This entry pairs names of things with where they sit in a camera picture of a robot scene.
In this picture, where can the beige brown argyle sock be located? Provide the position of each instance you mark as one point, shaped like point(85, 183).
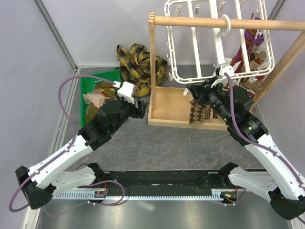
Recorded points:
point(196, 113)
point(97, 100)

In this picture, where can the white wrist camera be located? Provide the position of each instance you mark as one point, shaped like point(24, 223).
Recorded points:
point(125, 90)
point(223, 71)

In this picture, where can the wooden hanger stand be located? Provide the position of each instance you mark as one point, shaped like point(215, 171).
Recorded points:
point(171, 107)

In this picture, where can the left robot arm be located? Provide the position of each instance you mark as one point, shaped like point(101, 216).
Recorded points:
point(41, 182)

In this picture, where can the olive brown patterned sock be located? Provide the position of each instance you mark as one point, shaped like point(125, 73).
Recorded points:
point(105, 89)

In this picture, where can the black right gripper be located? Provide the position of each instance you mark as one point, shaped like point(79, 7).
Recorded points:
point(200, 92)

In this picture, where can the brown white striped sock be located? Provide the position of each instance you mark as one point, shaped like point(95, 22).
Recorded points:
point(210, 113)

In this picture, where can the white plastic sock hanger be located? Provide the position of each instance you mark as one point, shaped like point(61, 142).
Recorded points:
point(266, 46)

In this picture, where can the purple striped sock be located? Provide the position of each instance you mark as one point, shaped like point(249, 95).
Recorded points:
point(250, 41)

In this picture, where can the yellow plaid cloth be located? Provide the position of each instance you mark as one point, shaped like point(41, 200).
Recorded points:
point(135, 67)

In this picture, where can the aluminium corner profile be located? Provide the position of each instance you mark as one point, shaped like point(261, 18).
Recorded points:
point(54, 31)

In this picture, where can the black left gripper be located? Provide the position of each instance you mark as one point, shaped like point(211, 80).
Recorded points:
point(137, 112)

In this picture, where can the white slotted cable duct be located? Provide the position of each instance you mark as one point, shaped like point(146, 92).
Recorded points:
point(139, 194)

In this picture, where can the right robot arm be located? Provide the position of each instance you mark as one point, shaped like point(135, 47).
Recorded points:
point(285, 191)

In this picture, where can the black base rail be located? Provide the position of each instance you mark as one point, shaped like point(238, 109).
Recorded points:
point(195, 180)

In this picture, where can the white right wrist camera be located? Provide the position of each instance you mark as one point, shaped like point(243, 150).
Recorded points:
point(223, 71)

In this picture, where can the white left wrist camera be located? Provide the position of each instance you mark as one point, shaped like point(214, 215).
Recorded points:
point(125, 90)

